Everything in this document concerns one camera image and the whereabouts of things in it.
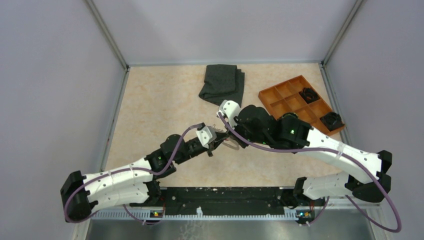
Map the metal key holder plate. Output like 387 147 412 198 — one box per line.
212 124 240 151

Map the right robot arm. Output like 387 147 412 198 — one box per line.
223 103 392 206

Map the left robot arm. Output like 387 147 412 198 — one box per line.
60 130 223 223

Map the orange compartment tray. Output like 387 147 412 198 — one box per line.
258 75 346 136

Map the dark grey folded cloth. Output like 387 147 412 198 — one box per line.
198 64 245 106

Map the black rolled belt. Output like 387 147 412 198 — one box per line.
299 87 321 104

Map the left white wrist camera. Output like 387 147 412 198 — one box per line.
196 125 217 149

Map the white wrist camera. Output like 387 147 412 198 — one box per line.
216 100 241 129
196 125 217 149

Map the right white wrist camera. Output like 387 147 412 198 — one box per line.
216 100 241 129

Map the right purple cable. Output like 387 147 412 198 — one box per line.
216 110 402 233

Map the purple cable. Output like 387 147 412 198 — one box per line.
63 123 206 226
216 110 402 233

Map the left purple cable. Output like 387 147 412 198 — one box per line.
63 123 206 226

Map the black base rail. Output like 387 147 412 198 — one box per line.
141 186 326 217

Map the black rolled strap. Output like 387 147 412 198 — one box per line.
319 111 345 131

